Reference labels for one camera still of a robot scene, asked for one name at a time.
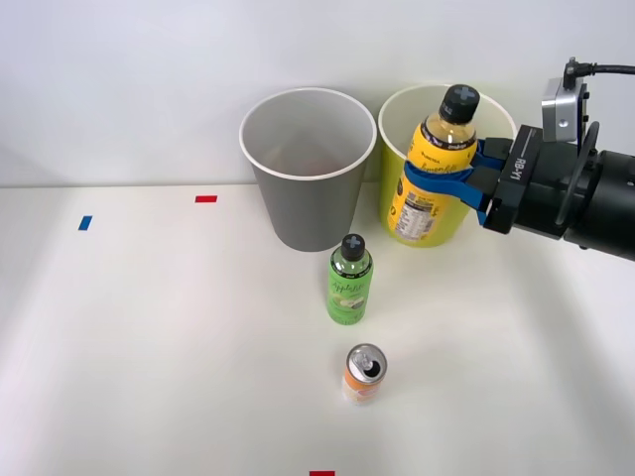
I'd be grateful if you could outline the yellow label plastic bottle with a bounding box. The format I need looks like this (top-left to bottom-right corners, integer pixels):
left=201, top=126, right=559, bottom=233
left=386, top=83, right=482, bottom=244

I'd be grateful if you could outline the orange drink can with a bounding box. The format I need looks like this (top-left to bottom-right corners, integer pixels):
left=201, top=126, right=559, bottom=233
left=341, top=342, right=389, bottom=409

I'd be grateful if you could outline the green label plastic bottle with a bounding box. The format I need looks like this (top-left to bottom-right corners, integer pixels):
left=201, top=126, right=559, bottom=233
left=325, top=233, right=376, bottom=327

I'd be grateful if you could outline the yellow-green plastic waste bin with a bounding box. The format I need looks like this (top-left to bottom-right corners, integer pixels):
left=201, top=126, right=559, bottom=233
left=377, top=84, right=517, bottom=250

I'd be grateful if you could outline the grey plastic waste bin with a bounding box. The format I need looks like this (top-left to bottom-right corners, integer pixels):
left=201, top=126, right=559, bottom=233
left=239, top=87, right=377, bottom=254

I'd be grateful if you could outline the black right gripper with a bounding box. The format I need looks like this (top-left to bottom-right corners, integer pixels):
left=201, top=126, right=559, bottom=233
left=402, top=124, right=580, bottom=236

